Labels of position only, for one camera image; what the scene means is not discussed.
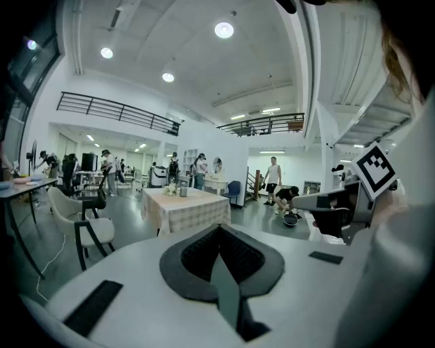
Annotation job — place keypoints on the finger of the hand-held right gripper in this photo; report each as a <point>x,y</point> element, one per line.
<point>323,201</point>

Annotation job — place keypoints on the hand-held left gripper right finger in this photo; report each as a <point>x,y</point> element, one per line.
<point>299,292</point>

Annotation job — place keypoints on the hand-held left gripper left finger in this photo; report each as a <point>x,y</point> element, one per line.
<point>136,289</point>

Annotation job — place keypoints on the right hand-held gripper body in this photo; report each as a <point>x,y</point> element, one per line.
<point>374,170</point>

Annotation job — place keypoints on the person's right forearm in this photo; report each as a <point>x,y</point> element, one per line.
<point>391,210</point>

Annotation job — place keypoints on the black dome-shaped case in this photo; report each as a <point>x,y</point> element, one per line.
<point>292,220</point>

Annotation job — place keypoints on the person's body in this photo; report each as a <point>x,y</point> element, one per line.
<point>421,153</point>

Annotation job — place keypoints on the white steel staircase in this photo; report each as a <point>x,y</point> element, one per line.
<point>374,115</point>

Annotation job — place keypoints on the dark wooden staircase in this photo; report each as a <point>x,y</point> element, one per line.
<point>255,185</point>

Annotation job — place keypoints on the blue chair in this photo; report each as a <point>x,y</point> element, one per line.
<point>232,188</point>

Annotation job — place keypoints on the checked tablecloth covered table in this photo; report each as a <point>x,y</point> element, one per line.
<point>190,210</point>

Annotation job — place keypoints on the black chrome-framed chair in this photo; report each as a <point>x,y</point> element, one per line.
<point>100,200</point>

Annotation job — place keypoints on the black mezzanine railing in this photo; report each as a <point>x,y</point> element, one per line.
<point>153,122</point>
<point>265,124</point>

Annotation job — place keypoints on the white artificial flower bunch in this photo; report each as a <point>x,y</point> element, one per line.
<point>170,190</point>

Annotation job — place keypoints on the grey black-framed armchair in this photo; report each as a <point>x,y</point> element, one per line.
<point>64,207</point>

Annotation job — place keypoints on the white dressing table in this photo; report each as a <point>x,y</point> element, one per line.
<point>215,183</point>

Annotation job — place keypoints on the oval white-framed mirror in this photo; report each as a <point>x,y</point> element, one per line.
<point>217,165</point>

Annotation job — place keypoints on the white pod-shaped device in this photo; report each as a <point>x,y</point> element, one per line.
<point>158,176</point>

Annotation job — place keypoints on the black office chair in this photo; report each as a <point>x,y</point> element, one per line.
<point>69,176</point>

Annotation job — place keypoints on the black monitor screen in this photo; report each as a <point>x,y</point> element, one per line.
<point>89,161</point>

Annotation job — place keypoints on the white arched bookshelf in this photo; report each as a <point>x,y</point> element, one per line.
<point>191,159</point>

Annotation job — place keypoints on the grey side table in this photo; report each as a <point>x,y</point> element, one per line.
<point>34,186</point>

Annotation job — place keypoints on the small white plate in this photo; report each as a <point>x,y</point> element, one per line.
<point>32,183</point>

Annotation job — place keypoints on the blue plate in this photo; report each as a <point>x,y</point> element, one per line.
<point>39,176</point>
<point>4,186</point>

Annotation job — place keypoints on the pink plate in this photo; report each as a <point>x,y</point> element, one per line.
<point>23,180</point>

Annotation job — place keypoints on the black standing fan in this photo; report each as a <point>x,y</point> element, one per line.
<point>33,153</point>

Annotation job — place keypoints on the round ceiling light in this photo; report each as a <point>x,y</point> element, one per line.
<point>168,77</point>
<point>224,30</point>
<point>106,52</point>

